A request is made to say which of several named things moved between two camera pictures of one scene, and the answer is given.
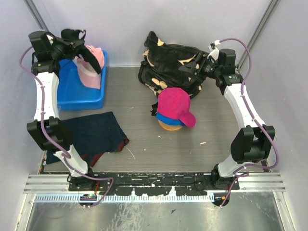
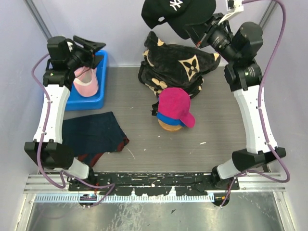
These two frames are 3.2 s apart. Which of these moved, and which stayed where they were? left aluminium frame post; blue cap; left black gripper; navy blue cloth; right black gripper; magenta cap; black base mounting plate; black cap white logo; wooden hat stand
Moved: right black gripper; black cap white logo; left black gripper
Stayed: left aluminium frame post; magenta cap; black base mounting plate; wooden hat stand; blue cap; navy blue cloth
